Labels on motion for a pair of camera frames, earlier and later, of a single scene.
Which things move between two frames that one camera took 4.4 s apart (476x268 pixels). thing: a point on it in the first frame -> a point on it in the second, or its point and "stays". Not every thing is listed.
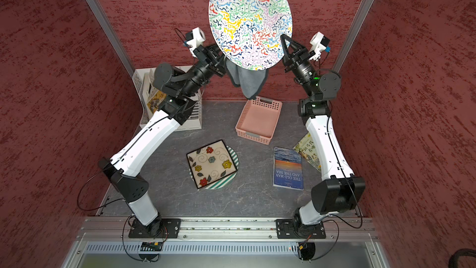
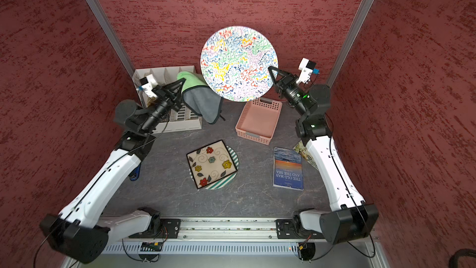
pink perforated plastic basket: [258, 120] stays
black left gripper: [207, 56] -> [167, 92]
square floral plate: [211, 163] stays
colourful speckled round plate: [248, 14] -> [235, 64]
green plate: [250, 81] -> [199, 98]
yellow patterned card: [306, 147] stays
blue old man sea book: [287, 169] stays
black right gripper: [295, 58] -> [282, 83]
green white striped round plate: [226, 180] stays
